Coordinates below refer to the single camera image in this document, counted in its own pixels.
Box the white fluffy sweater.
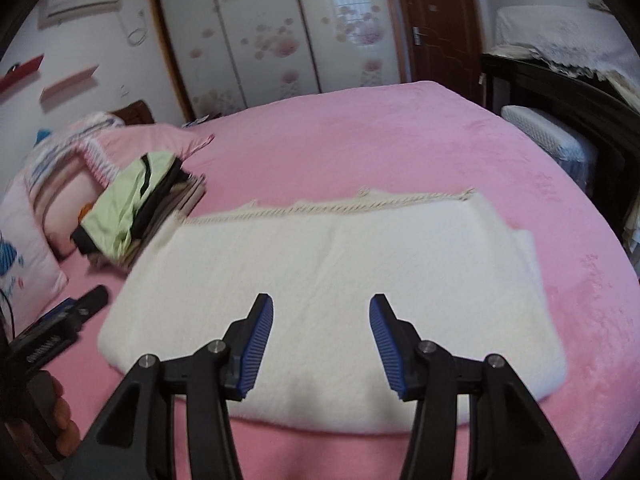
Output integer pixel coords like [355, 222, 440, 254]
[98, 191, 566, 434]

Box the person's left hand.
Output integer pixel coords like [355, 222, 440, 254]
[51, 376, 81, 457]

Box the white cushion with blue print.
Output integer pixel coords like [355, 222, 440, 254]
[1, 174, 67, 334]

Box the pink ruffled pillow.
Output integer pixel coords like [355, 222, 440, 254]
[23, 112, 214, 260]

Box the green and black jacket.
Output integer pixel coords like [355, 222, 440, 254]
[70, 152, 188, 262]

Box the white quilted cushion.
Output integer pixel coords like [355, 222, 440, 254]
[500, 105, 597, 194]

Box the pink bed sheet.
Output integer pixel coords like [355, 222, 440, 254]
[49, 82, 639, 479]

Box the dark wooden cabinet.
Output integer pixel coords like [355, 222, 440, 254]
[480, 53, 639, 236]

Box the white air conditioner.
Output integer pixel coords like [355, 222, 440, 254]
[38, 0, 122, 28]

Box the floral sliding wardrobe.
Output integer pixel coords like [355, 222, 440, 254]
[151, 0, 407, 119]

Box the white lace cover cloth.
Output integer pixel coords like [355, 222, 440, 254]
[489, 6, 639, 110]

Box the dark brown wooden door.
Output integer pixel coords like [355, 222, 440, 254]
[400, 0, 482, 103]

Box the pink wall shelf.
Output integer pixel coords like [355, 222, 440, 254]
[39, 64, 99, 103]

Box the red wall shelf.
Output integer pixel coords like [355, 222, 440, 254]
[0, 54, 44, 93]

